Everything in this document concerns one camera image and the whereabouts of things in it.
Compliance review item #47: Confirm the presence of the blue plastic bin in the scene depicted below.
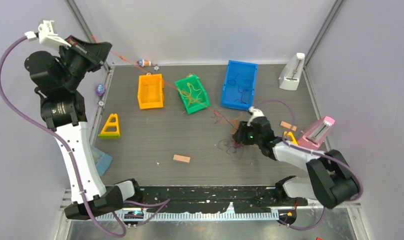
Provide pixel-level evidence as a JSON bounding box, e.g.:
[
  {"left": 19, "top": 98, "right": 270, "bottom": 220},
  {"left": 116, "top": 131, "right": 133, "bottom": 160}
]
[{"left": 220, "top": 60, "right": 258, "bottom": 111}]

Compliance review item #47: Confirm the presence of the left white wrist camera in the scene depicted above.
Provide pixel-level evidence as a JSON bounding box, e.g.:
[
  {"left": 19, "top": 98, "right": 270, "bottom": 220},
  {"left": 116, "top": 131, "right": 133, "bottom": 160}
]
[{"left": 25, "top": 19, "right": 72, "bottom": 50}]

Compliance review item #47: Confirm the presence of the purple round toy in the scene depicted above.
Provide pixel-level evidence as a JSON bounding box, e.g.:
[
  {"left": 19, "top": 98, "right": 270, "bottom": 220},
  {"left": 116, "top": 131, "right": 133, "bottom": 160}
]
[{"left": 96, "top": 83, "right": 106, "bottom": 97}]

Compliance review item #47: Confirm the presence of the pink metronome box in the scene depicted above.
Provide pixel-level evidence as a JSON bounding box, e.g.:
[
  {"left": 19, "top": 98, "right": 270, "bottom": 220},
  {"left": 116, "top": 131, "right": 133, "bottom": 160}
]
[{"left": 297, "top": 116, "right": 335, "bottom": 150}]

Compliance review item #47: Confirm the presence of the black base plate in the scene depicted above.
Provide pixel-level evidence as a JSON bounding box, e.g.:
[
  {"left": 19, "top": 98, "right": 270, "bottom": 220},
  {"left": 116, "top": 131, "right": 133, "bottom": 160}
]
[{"left": 128, "top": 185, "right": 308, "bottom": 214}]

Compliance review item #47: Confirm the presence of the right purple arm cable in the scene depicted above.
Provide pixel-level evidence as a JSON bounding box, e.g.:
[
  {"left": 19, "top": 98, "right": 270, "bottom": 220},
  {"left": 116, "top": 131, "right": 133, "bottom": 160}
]
[{"left": 254, "top": 100, "right": 364, "bottom": 231}]

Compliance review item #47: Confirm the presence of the small clown figurine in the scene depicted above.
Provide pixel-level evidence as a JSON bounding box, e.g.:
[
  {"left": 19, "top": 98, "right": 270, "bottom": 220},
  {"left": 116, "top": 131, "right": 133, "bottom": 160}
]
[{"left": 137, "top": 59, "right": 152, "bottom": 68}]

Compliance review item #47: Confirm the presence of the green plastic bin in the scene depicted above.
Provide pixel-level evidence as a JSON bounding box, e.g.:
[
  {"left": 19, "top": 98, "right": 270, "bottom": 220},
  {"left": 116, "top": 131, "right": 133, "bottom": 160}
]
[{"left": 175, "top": 74, "right": 210, "bottom": 115}]

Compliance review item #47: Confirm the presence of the wooden block centre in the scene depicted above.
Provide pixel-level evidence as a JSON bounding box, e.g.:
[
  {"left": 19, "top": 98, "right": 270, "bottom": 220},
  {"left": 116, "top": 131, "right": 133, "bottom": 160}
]
[{"left": 173, "top": 154, "right": 191, "bottom": 163}]

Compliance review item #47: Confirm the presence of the white metronome box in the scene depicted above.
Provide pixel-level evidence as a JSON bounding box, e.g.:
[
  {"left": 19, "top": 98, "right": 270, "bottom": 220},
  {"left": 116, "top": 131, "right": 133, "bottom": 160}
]
[{"left": 279, "top": 52, "right": 305, "bottom": 91}]

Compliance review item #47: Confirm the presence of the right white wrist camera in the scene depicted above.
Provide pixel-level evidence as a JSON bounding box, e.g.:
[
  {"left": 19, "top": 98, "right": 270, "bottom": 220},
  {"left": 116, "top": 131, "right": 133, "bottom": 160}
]
[{"left": 246, "top": 106, "right": 264, "bottom": 126}]

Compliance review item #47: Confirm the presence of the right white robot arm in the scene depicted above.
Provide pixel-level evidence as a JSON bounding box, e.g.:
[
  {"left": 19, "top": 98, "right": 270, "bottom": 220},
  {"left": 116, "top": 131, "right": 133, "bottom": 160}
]
[{"left": 232, "top": 116, "right": 363, "bottom": 209}]

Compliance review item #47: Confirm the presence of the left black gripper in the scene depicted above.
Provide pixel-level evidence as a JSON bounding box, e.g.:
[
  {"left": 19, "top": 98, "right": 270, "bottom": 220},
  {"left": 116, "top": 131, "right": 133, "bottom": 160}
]
[{"left": 60, "top": 34, "right": 113, "bottom": 90}]

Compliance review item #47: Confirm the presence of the wooden block right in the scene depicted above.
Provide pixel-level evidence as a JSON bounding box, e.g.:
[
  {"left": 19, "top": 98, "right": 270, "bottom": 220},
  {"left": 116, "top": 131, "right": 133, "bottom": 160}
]
[{"left": 280, "top": 121, "right": 297, "bottom": 131}]

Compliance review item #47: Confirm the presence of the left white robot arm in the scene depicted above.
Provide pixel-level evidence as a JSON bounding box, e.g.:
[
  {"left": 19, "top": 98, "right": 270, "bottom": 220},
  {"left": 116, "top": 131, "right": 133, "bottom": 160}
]
[{"left": 24, "top": 34, "right": 143, "bottom": 220}]

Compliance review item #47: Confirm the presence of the yellow triangle block right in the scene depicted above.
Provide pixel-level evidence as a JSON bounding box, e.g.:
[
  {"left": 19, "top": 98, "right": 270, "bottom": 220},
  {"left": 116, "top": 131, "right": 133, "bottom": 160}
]
[{"left": 283, "top": 131, "right": 298, "bottom": 145}]

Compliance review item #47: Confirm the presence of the yellow triangle block left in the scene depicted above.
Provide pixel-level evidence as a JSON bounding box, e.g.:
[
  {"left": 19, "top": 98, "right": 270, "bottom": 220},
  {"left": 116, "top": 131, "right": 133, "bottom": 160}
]
[{"left": 98, "top": 113, "right": 121, "bottom": 139}]

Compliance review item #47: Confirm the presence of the orange plastic bin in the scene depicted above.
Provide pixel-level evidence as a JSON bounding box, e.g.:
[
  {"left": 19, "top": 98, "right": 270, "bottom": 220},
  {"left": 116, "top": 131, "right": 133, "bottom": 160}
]
[{"left": 137, "top": 74, "right": 164, "bottom": 110}]

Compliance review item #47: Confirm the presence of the yellow triangle block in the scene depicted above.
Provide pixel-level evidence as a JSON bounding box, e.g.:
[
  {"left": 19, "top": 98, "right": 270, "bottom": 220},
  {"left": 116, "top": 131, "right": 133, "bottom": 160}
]
[
  {"left": 283, "top": 131, "right": 298, "bottom": 145},
  {"left": 98, "top": 113, "right": 121, "bottom": 139}
]

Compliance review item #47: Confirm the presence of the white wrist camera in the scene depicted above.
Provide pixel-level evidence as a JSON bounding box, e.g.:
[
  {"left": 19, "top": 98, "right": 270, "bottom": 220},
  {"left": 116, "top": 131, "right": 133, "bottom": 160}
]
[
  {"left": 246, "top": 106, "right": 264, "bottom": 126},
  {"left": 25, "top": 19, "right": 72, "bottom": 50}
]

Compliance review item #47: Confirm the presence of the wooden block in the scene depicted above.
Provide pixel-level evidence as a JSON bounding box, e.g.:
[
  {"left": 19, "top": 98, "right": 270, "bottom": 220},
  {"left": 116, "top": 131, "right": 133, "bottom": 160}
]
[
  {"left": 280, "top": 121, "right": 297, "bottom": 131},
  {"left": 173, "top": 154, "right": 191, "bottom": 163}
]

